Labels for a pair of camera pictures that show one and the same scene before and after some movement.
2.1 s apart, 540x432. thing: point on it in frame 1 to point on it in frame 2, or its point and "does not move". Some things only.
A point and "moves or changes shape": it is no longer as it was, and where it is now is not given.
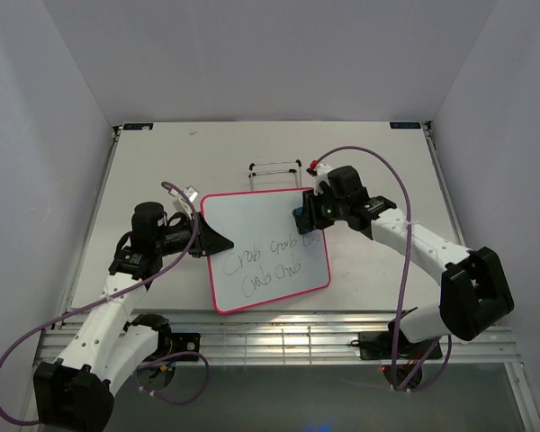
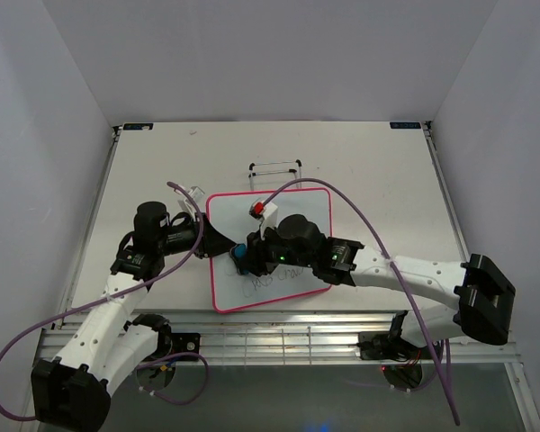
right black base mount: [379, 346] does not move
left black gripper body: [177, 239] does not move
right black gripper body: [323, 210] to [273, 251]
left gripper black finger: [211, 242] does not move
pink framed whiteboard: [269, 260] does not move
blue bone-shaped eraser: [303, 224] moves or changes shape
